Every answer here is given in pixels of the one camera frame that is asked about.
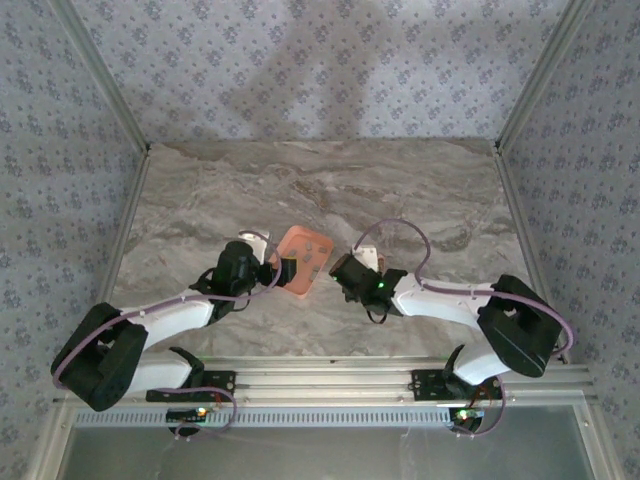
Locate orange plastic tray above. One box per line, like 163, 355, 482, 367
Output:
267, 224, 335, 300

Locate left circuit board green light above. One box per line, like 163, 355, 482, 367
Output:
166, 408, 210, 422

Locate grey metal sheet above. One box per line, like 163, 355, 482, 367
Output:
57, 404, 604, 480

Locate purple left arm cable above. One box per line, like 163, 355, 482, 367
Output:
52, 230, 282, 392

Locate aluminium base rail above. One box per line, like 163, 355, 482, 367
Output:
52, 355, 599, 404

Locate aluminium table side rail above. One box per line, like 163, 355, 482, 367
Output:
492, 144, 632, 480
24, 144, 154, 480

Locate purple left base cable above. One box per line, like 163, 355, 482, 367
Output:
172, 386, 238, 444

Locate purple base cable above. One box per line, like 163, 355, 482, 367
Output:
172, 386, 238, 444
449, 374, 509, 441

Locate grey slotted cable duct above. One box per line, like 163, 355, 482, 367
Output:
74, 405, 455, 429

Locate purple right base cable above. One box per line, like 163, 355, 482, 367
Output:
449, 374, 509, 441

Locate aluminium upright corner post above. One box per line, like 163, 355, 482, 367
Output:
47, 0, 153, 154
493, 0, 596, 152

